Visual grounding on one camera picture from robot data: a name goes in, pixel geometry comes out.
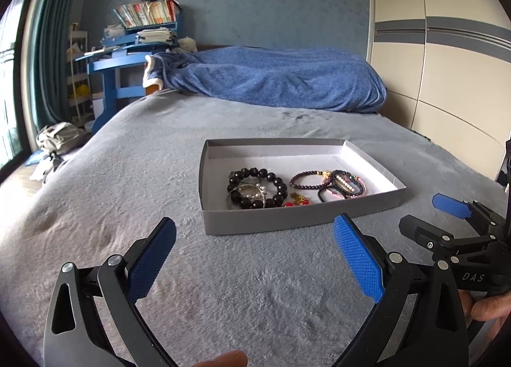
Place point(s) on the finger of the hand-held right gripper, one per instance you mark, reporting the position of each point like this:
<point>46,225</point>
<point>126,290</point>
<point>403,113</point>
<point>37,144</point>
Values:
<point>427,231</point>
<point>451,205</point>

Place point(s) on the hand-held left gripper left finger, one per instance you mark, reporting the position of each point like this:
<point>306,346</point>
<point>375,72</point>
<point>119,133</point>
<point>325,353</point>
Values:
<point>153,259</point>

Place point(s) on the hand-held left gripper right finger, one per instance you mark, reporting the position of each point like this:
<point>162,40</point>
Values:
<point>359,259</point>

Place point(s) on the grey cardboard box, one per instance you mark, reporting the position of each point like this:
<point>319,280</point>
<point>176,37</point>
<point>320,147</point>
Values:
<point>279,223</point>

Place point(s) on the silver bangle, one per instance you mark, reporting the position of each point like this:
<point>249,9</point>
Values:
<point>229,201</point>

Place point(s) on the person's right hand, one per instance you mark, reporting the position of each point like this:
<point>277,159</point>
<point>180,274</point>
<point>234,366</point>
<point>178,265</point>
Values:
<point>489,308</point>

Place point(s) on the person's left hand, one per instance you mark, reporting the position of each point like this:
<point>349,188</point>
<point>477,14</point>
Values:
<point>227,360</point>

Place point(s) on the grey backpack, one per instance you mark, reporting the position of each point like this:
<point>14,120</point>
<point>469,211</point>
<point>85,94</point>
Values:
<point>60,137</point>

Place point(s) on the beige wardrobe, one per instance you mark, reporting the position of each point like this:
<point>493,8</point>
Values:
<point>439,51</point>

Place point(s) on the blue desk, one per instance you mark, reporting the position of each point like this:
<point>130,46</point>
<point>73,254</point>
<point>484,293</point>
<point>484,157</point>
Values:
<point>109,87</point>

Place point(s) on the blue blanket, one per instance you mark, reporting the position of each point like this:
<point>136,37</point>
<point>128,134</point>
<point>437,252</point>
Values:
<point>279,75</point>

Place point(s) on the white rack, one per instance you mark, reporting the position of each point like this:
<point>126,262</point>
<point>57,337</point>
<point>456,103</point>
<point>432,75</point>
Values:
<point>78,71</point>

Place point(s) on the white plush toy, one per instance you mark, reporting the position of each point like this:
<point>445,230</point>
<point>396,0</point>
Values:
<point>187,44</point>

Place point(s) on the stack of papers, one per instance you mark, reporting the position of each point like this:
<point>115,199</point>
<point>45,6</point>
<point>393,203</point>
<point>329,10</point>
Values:
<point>157,36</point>

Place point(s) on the teal curtain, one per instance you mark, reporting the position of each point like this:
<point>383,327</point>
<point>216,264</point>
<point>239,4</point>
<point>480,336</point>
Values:
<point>52,51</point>

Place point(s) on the row of books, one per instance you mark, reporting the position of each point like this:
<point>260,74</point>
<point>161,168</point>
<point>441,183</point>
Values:
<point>147,13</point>

